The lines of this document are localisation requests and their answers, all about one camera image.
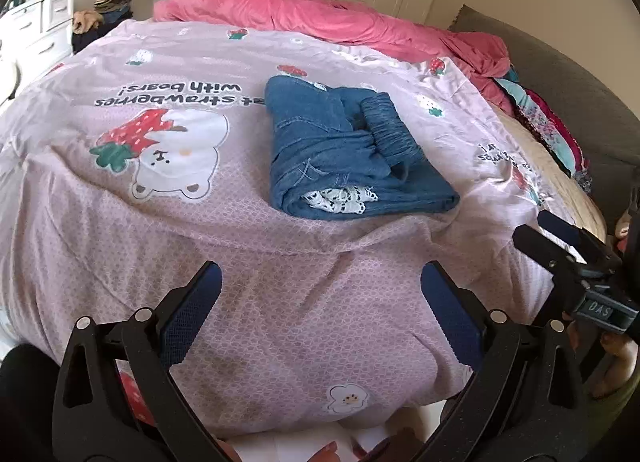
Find grey sofa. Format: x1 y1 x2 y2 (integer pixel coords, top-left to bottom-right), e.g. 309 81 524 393
447 3 640 223

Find person's right hand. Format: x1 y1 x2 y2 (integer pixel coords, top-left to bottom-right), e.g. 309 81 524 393
582 332 640 388

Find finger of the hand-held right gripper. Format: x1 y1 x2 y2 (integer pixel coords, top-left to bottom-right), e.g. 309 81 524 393
512 225 621 290
537 209 611 265

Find blue denim pants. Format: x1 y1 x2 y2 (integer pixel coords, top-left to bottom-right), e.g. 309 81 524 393
264 75 461 220

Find coral pink duvet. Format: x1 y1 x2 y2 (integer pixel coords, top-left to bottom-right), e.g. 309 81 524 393
152 0 512 108

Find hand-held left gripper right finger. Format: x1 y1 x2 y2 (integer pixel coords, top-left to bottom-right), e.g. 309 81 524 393
420 261 588 462

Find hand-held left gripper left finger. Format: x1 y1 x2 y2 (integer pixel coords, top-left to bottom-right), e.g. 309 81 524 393
51 261 236 462

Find pile of dark and tan clothes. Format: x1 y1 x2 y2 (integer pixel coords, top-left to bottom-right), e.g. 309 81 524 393
71 0 136 50

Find pink printed blanket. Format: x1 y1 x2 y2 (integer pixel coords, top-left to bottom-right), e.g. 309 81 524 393
0 17 608 443

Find person's right forearm green sleeve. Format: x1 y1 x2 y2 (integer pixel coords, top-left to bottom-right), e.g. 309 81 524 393
585 377 640 462

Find dark cloth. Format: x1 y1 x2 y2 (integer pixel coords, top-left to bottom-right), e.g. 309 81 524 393
0 342 63 462

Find pile of colourful clothes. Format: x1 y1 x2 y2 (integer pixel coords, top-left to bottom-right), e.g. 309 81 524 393
492 75 596 193

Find beige quilted bedspread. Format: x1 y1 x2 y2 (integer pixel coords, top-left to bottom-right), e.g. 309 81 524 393
500 107 608 238

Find white dresser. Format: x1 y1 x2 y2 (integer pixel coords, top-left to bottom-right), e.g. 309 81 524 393
0 0 76 103

